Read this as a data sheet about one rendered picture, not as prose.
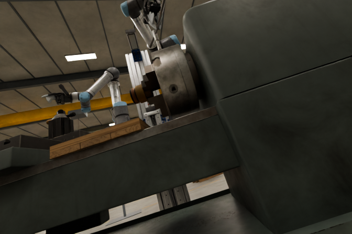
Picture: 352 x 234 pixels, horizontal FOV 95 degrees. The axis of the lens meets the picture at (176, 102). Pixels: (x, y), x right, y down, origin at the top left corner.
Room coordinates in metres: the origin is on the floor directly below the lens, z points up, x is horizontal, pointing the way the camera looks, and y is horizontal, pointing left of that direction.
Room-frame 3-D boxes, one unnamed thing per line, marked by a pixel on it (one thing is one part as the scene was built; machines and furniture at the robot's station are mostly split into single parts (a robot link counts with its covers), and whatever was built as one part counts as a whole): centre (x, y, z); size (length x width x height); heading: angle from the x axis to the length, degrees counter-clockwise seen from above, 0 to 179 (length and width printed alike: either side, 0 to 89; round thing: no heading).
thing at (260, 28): (0.68, -0.42, 1.06); 0.59 x 0.48 x 0.39; 90
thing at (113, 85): (1.38, 0.54, 1.54); 0.15 x 0.12 x 0.55; 31
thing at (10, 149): (0.70, 0.65, 0.90); 0.53 x 0.30 x 0.06; 0
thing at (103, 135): (0.66, 0.28, 0.89); 0.36 x 0.30 x 0.04; 0
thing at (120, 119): (1.26, 0.47, 1.21); 0.15 x 0.15 x 0.10
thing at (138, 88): (0.66, 0.14, 1.08); 0.09 x 0.09 x 0.09; 0
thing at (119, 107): (1.27, 0.48, 1.33); 0.13 x 0.12 x 0.14; 31
